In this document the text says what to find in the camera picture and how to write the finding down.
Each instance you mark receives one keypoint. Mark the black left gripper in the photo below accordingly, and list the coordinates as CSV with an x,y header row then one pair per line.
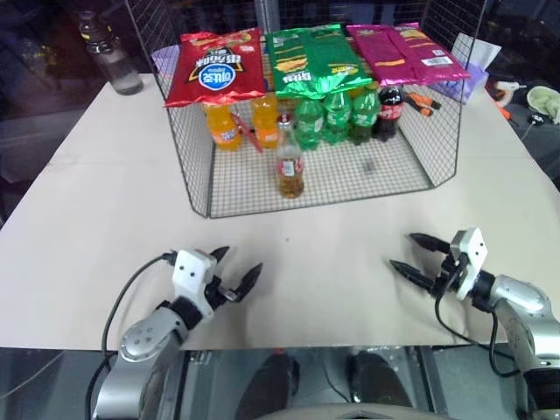
x,y
219,292

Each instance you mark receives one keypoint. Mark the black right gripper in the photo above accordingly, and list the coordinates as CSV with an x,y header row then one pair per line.
x,y
447,277

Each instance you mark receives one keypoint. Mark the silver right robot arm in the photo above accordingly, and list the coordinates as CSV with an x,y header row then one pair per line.
x,y
525,306

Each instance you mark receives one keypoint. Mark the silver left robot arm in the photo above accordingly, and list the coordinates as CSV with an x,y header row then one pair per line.
x,y
146,337

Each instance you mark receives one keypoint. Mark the capped glass soda bottle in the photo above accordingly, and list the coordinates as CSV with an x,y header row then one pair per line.
x,y
289,168

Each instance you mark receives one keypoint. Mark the orange soda bottle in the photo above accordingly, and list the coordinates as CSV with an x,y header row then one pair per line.
x,y
224,129
265,122

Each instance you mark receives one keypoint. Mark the dark cola bottle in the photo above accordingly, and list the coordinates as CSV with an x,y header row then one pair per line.
x,y
388,114

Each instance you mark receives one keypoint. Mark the green soda bottle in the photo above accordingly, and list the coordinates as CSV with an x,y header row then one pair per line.
x,y
310,124
337,116
365,116

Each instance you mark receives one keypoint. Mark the clear plastic water bottle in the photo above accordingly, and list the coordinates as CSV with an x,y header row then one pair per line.
x,y
118,61

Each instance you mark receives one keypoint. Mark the orange black pliers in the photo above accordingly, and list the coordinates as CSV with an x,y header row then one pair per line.
x,y
422,104

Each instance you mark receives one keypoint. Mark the purple tissue box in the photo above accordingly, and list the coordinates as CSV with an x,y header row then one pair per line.
x,y
474,74

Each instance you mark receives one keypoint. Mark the white glue gun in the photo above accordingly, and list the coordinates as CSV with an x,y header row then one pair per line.
x,y
509,87

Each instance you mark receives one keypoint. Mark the red chip bag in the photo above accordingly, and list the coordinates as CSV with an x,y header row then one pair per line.
x,y
219,65

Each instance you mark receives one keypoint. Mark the magenta chip bag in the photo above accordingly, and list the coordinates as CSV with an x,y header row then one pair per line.
x,y
394,52

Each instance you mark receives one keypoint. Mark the purple plastic container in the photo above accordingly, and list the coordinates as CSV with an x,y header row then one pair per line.
x,y
163,59

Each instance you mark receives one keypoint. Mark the green chip bag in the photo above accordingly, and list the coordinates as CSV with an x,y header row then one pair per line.
x,y
315,57

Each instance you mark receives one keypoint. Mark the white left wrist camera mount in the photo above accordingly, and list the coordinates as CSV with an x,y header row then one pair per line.
x,y
190,273

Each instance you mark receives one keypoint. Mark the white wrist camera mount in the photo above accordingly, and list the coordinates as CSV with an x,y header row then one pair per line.
x,y
471,258
190,273

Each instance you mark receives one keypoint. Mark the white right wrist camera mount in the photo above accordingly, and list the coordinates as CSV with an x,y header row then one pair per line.
x,y
471,258

